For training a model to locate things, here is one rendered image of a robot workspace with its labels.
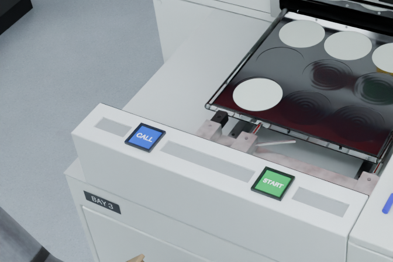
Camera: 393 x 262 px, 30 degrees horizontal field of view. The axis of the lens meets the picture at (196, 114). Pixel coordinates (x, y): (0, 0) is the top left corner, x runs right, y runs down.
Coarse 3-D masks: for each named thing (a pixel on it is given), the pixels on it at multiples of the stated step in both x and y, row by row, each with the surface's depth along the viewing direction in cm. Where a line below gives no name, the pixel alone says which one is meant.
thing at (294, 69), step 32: (256, 64) 156; (288, 64) 155; (320, 64) 154; (352, 64) 152; (224, 96) 149; (288, 96) 147; (320, 96) 146; (352, 96) 145; (384, 96) 144; (288, 128) 141; (320, 128) 140; (352, 128) 139; (384, 128) 138
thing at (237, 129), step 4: (240, 120) 151; (236, 124) 150; (240, 124) 150; (244, 124) 150; (248, 124) 151; (236, 128) 149; (240, 128) 149; (244, 128) 150; (248, 128) 152; (232, 132) 149; (236, 132) 149; (240, 132) 149; (248, 132) 152; (232, 136) 148; (236, 136) 148
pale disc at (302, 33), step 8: (288, 24) 165; (296, 24) 165; (304, 24) 164; (312, 24) 164; (280, 32) 163; (288, 32) 163; (296, 32) 163; (304, 32) 162; (312, 32) 162; (320, 32) 162; (288, 40) 161; (296, 40) 160; (304, 40) 160; (312, 40) 160; (320, 40) 159
